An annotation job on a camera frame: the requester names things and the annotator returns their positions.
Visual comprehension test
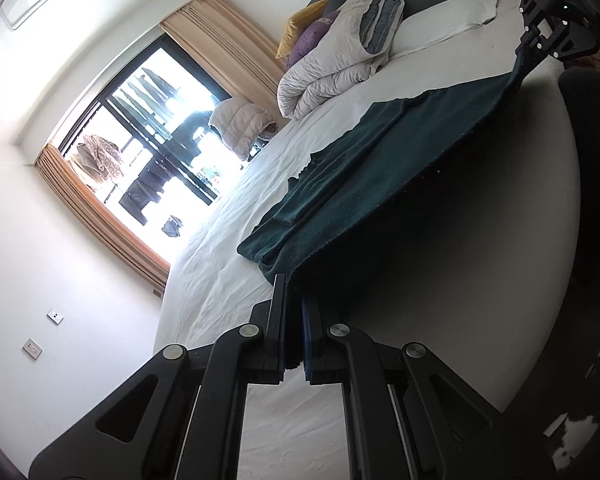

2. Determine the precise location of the purple pillow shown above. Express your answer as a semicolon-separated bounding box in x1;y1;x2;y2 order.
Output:
285;9;342;69

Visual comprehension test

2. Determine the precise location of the glass balcony door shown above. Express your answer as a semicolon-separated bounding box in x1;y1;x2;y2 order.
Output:
57;45;242;242

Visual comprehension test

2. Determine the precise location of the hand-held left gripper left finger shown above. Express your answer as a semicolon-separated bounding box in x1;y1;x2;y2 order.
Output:
27;274;288;480

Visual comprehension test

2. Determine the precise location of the beige puffer jacket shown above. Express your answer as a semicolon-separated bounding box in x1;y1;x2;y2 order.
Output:
209;97;277;162

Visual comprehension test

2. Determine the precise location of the white flat pillow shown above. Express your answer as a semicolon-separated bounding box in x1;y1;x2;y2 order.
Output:
390;0;501;59

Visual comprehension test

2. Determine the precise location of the folded beige duvet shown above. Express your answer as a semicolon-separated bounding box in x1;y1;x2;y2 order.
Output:
277;0;407;121

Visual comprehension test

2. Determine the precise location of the dark green towel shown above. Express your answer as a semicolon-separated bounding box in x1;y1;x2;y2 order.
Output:
237;57;529;286

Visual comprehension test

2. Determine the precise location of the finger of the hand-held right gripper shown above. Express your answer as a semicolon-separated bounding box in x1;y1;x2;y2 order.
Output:
514;0;548;73
535;16;600;62

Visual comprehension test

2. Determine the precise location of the floral hanging garment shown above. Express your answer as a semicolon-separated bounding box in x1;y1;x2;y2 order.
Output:
76;133;126;182

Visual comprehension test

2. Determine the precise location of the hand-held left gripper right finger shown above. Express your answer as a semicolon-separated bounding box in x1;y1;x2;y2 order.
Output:
300;296;556;480

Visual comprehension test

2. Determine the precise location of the grey bed with white sheet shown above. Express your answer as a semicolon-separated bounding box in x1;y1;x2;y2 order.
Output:
152;0;581;480

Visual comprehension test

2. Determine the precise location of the row of hanging dark clothes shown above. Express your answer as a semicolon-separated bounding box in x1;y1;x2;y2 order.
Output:
116;67;182;127

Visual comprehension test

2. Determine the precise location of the yellow pillow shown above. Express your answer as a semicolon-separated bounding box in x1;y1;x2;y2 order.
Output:
276;0;330;59

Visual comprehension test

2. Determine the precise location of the tan curtain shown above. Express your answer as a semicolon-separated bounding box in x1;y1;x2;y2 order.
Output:
160;0;301;132
34;145;172;289

